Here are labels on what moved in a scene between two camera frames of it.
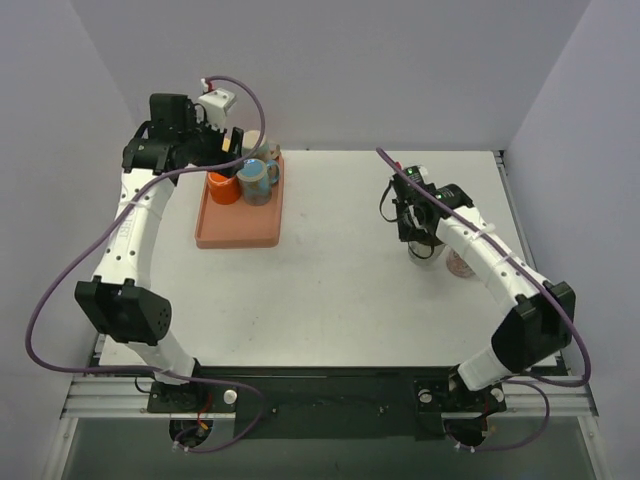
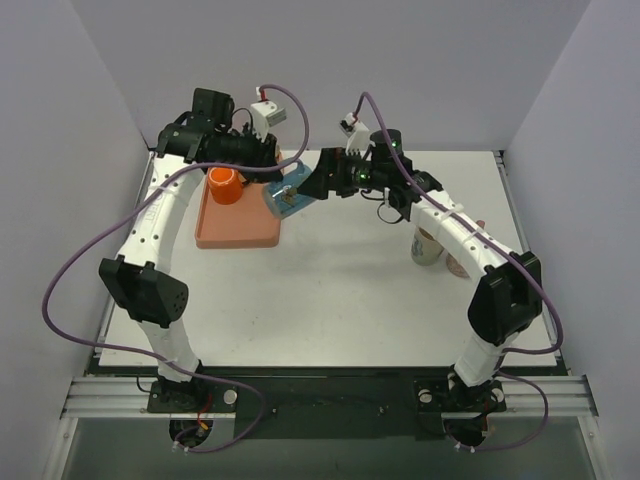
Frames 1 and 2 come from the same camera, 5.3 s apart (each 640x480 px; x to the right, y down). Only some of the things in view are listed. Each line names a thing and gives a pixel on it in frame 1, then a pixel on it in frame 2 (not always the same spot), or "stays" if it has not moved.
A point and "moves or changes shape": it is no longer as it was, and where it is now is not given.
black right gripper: (413, 228) to (338, 170)
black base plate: (327, 403) stays
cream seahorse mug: (424, 254) stays
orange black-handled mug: (224, 189) stays
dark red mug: (459, 265) stays
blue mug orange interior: (257, 178) moves or changes shape
